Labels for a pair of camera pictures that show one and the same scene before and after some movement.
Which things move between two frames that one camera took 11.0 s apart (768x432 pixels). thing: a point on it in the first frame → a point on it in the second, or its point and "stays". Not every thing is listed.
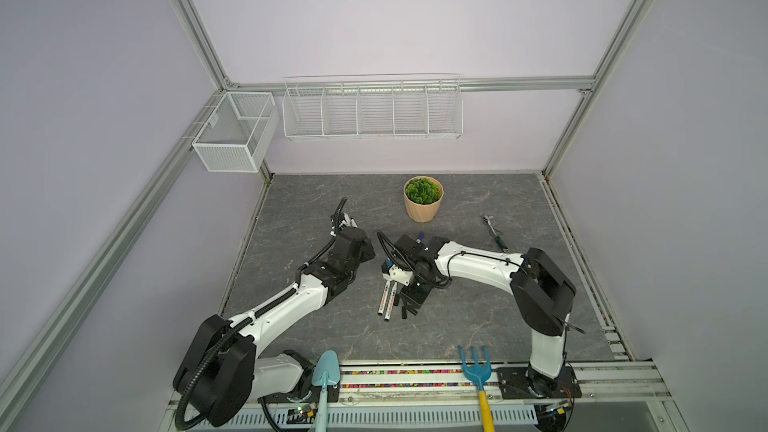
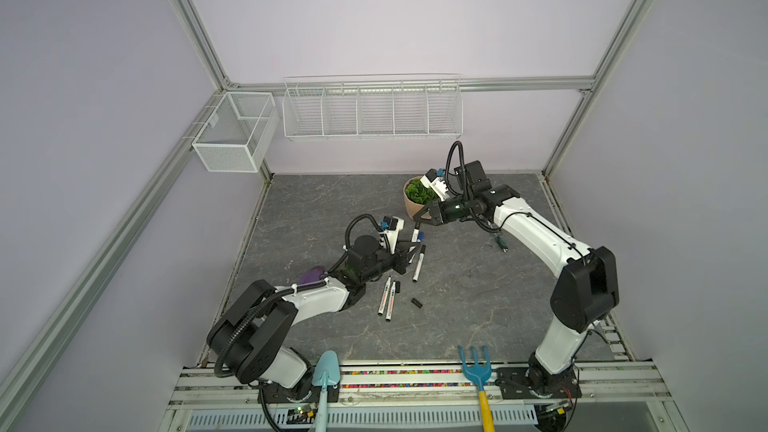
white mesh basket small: [234, 137] stays
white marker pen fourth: [390, 303] stays
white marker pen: [384, 298] stays
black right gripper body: [416, 290] → [455, 210]
